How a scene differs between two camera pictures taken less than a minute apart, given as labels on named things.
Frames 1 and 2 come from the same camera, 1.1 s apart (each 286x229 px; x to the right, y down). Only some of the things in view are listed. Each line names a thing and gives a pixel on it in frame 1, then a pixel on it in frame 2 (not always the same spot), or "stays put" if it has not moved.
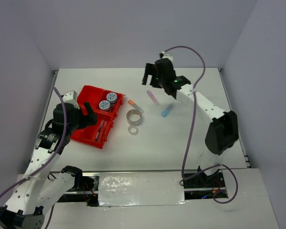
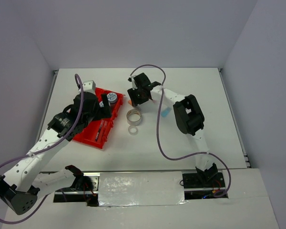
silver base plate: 138,189 stays put
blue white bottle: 111,97 stays put
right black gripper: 150,69 → 135,100
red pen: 99,130 stays put
